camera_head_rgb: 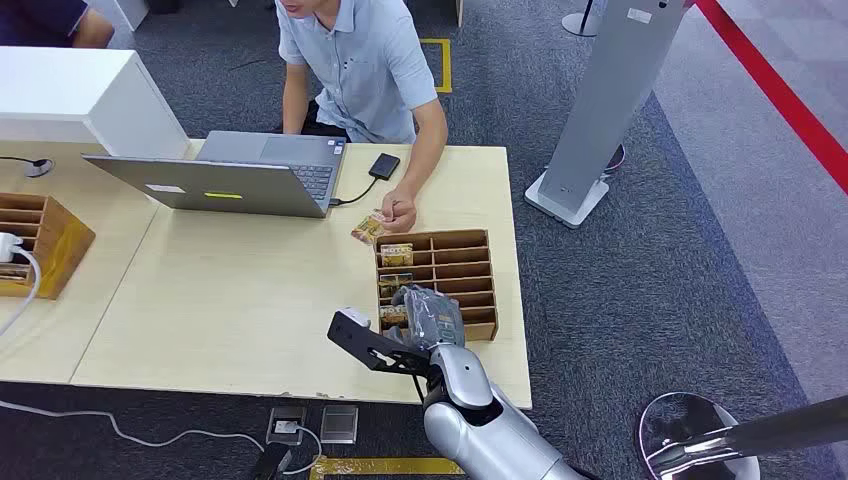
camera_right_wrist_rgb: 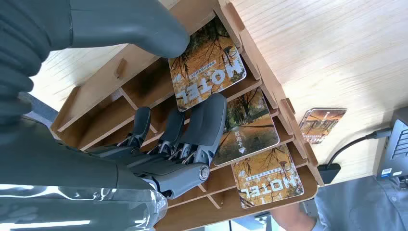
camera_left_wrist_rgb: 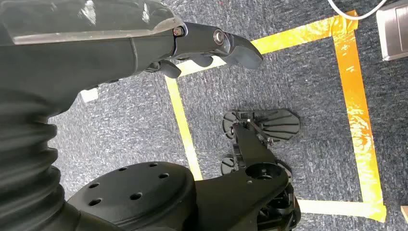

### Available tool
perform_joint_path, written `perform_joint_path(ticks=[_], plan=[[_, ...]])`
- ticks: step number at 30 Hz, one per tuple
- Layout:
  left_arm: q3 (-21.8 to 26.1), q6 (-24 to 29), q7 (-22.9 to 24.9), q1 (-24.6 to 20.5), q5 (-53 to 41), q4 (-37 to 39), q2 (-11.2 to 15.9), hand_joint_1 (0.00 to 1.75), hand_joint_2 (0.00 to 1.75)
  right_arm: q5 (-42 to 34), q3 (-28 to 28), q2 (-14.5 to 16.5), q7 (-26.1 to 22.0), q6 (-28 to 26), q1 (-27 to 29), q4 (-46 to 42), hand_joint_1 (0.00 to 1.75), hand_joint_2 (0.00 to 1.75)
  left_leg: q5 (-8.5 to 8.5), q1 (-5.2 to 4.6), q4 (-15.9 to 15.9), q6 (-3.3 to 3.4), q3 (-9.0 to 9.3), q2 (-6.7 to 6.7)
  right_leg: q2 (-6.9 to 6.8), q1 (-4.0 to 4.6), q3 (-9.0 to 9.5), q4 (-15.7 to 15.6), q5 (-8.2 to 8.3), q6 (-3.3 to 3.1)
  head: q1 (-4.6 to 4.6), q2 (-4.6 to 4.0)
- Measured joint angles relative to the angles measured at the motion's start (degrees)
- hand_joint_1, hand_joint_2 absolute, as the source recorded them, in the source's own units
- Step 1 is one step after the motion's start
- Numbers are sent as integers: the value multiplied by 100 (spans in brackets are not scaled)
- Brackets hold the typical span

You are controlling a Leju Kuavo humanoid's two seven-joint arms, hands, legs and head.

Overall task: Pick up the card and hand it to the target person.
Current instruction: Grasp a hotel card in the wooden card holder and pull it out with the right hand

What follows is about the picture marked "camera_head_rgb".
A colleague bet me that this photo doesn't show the person's left hand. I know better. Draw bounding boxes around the person's left hand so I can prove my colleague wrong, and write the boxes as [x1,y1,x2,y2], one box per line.
[380,188,419,235]

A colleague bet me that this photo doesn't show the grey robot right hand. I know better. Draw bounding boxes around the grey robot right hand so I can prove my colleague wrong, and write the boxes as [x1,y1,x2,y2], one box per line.
[389,284,467,353]

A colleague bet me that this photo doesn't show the wooden card organizer with cards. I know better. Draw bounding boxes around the wooden card organizer with cards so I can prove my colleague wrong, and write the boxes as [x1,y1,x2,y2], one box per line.
[373,229,500,343]

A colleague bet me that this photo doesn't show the wooden card organizer with charger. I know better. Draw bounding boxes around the wooden card organizer with charger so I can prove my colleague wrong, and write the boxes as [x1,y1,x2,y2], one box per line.
[0,192,97,301]

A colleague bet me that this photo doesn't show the seated person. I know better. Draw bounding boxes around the seated person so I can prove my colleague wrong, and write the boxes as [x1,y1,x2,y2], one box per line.
[0,0,116,50]

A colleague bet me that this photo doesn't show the black external drive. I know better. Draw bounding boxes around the black external drive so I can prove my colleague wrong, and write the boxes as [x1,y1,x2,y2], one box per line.
[368,152,402,182]

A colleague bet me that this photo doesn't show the grey laptop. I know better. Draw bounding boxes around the grey laptop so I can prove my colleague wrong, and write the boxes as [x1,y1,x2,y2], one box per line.
[82,130,348,220]

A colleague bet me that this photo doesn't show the metal floor cover plate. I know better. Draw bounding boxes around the metal floor cover plate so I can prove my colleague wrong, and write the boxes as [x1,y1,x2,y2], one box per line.
[319,404,360,446]

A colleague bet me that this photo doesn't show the floor socket box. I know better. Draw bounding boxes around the floor socket box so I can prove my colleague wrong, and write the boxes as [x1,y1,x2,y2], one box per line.
[265,405,309,447]

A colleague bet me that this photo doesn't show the grey kiosk stand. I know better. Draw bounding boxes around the grey kiosk stand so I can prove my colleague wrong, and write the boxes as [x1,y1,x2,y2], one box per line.
[524,0,694,231]

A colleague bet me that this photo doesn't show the round stanchion base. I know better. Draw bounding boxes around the round stanchion base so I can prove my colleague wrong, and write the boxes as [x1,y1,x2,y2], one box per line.
[561,0,609,38]

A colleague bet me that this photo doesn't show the white cabinet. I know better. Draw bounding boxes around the white cabinet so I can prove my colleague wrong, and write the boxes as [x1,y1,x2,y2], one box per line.
[0,46,193,161]

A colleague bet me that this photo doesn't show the white charger plug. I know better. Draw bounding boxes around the white charger plug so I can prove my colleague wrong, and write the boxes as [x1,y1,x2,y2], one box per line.
[0,231,25,265]

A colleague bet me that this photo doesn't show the red floor tape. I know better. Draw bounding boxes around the red floor tape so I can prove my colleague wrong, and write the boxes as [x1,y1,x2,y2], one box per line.
[694,0,848,198]

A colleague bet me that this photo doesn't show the black drive cable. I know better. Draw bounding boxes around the black drive cable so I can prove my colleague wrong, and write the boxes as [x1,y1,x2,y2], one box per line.
[328,176,380,209]

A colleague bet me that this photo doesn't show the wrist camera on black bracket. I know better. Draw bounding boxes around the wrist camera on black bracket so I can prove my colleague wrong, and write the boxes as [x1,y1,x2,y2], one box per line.
[326,306,433,380]

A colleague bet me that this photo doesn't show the white floor cable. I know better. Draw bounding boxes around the white floor cable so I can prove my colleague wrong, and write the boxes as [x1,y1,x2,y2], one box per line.
[0,398,325,478]

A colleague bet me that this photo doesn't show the black desk cable grommet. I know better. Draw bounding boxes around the black desk cable grommet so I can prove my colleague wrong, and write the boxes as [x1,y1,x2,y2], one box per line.
[0,155,55,179]

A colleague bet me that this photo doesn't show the white charger cable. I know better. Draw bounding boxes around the white charger cable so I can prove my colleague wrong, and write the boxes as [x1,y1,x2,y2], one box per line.
[0,247,43,339]

